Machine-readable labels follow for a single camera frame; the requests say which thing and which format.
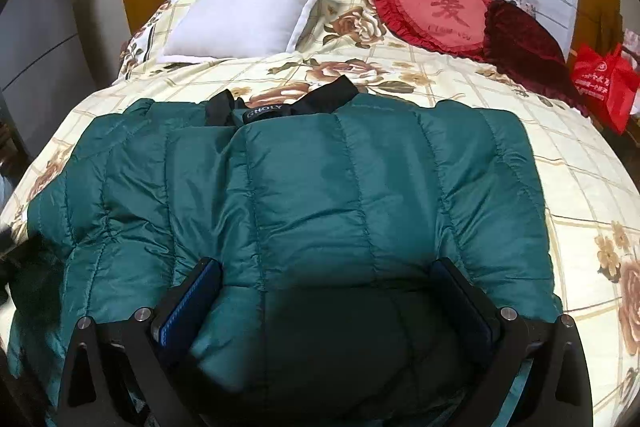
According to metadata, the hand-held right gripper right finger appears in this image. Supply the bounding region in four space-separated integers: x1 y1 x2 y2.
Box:
429 258 597 427

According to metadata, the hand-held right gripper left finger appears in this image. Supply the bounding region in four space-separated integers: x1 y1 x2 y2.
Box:
57 257 224 427

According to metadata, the green puffer jacket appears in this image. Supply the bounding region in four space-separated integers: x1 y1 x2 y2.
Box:
7 74 564 427

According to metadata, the floral checked bedsheet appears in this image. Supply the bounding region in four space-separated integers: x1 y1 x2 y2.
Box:
0 0 640 427

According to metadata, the grey refrigerator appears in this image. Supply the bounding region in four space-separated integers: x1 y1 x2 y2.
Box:
0 0 103 148

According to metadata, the red shopping bag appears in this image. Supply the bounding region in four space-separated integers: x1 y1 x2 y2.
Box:
570 43 640 136

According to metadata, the dark red velvet pillow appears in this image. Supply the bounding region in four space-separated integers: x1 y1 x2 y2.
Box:
482 0 593 118

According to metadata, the red heart-shaped pillow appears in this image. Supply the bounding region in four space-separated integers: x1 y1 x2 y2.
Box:
371 0 495 58

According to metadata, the white square pillow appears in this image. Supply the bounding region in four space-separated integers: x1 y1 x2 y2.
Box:
161 0 342 60

